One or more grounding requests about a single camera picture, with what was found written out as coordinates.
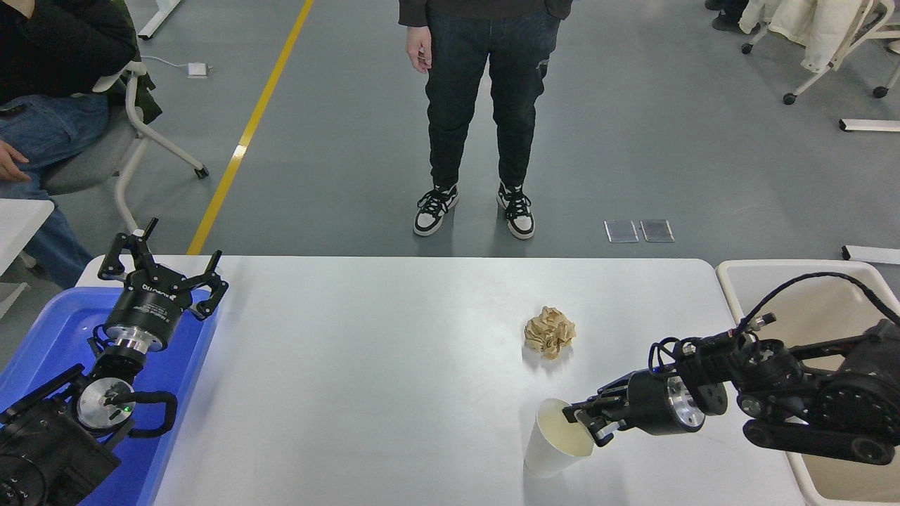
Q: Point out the tan paper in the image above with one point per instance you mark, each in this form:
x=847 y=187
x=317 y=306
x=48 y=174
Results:
x=550 y=332

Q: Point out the person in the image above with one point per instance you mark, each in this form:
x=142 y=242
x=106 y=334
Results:
x=457 y=84
x=728 y=15
x=42 y=49

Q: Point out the cream coat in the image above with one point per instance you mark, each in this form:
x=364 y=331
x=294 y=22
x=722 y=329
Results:
x=808 y=24

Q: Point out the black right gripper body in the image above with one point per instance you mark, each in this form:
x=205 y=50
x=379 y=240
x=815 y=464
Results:
x=650 y=402

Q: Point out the metal floor plate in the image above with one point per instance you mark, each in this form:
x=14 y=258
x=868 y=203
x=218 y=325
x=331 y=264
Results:
x=657 y=230
x=621 y=231

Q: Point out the dark green jacket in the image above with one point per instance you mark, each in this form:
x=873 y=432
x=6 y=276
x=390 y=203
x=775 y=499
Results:
x=144 y=95

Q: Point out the large pale plastic bin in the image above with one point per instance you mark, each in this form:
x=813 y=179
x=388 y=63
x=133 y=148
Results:
x=815 y=316

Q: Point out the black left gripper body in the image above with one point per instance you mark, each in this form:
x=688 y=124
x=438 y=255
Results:
x=151 y=313

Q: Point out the white wheeled chair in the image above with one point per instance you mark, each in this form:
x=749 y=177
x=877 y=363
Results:
x=826 y=74

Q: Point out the blue plastic tray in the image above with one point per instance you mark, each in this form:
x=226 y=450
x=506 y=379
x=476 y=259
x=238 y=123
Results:
x=56 y=330

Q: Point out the white paper cup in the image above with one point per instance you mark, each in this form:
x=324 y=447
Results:
x=545 y=457

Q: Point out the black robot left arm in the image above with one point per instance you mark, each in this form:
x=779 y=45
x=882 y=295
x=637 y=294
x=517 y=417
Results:
x=42 y=450

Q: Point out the grey office chair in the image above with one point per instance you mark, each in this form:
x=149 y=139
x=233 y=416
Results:
x=91 y=158

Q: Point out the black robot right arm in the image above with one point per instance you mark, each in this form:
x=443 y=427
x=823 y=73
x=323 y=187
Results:
x=844 y=407

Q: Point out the white power adapter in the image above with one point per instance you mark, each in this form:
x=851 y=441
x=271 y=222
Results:
x=198 y=69

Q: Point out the small white side table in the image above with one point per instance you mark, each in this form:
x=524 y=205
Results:
x=21 y=225

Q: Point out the person's right hand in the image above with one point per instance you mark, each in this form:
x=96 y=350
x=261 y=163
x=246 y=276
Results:
x=418 y=49

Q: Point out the white table foot bar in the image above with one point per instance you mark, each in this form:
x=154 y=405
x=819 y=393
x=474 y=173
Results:
x=160 y=17
x=872 y=125
x=872 y=254

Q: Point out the person's hand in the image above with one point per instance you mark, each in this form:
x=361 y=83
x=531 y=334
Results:
x=10 y=161

